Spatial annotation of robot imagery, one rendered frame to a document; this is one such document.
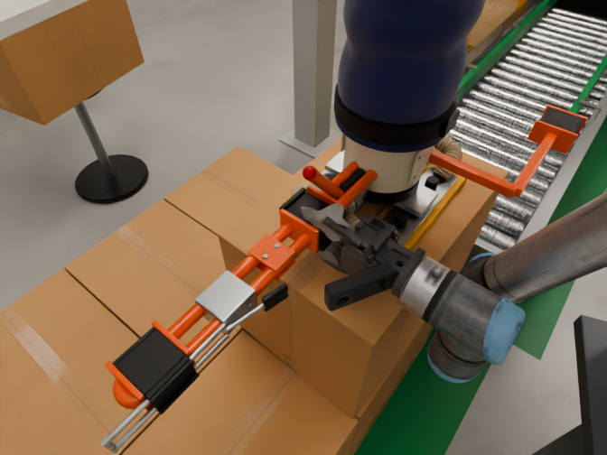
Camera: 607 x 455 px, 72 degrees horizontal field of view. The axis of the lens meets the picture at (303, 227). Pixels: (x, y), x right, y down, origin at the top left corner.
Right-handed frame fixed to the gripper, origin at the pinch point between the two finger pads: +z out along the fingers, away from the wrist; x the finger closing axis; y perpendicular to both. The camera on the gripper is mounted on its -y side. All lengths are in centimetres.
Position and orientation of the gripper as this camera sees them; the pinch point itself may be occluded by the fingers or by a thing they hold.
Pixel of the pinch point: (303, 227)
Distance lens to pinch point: 73.8
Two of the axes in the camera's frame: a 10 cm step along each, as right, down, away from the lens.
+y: 6.2, -5.9, 5.2
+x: 0.0, -6.6, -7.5
